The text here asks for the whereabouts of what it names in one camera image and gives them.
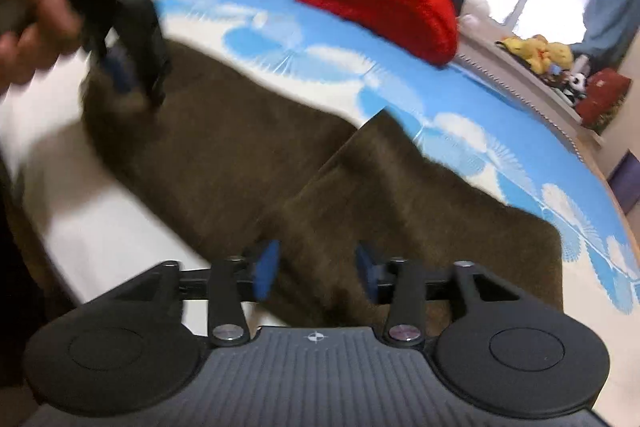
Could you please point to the panda plush toy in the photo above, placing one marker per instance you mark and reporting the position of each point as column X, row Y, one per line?
column 576, row 84

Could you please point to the small yellow plush toy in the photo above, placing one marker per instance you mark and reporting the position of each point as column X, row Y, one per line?
column 517, row 46

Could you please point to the person's left hand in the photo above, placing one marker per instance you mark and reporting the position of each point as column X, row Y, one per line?
column 45, row 7

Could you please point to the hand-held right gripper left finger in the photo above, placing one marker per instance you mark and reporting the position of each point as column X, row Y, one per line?
column 267, row 269

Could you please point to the red cushion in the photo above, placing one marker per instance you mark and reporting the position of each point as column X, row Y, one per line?
column 602, row 97

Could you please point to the large yellow plush toy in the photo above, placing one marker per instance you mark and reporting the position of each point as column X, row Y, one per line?
column 552, row 54

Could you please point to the white plush toy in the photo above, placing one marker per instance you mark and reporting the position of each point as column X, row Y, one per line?
column 475, row 12

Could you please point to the purple bag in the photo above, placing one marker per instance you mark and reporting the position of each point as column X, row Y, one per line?
column 626, row 179

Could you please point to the blue white printed bed sheet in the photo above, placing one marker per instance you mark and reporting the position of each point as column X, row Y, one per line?
column 300, row 37

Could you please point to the folded red blanket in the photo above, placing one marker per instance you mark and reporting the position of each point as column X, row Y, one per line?
column 380, row 2

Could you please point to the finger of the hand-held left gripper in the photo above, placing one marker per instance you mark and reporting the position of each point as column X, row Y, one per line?
column 117, row 69
column 155, row 67

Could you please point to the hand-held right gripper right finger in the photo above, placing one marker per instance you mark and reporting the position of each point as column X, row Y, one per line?
column 365, row 272

